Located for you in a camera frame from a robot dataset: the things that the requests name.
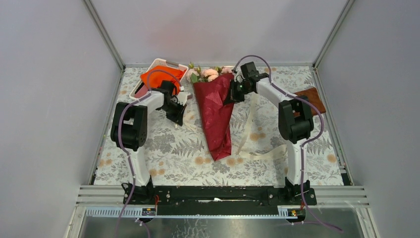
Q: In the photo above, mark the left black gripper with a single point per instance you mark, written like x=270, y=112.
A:
x=178, y=118

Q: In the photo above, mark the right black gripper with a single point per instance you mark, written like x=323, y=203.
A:
x=234, y=98

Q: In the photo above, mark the dark red wrapping paper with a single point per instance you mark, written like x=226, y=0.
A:
x=215, y=115

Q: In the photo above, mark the pink fake flower bunch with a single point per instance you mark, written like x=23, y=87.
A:
x=196, y=73

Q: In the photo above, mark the cream printed ribbon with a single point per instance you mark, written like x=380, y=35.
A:
x=279, y=152

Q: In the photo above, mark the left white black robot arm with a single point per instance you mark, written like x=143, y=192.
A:
x=129, y=128

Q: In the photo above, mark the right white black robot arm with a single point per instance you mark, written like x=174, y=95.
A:
x=295, y=120

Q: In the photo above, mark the pink paper sheet in basket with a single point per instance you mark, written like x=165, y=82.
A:
x=141, y=91

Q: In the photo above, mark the orange folded cloth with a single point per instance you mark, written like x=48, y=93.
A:
x=155, y=76

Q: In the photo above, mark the floral patterned table mat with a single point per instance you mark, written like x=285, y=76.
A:
x=176, y=156

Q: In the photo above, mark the white plastic basket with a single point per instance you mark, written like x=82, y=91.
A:
x=163, y=62

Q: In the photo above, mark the brown folded cloth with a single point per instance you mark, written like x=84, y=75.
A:
x=313, y=98

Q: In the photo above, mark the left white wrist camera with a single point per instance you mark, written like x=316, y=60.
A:
x=183, y=97

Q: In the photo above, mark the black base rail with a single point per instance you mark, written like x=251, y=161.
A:
x=217, y=200

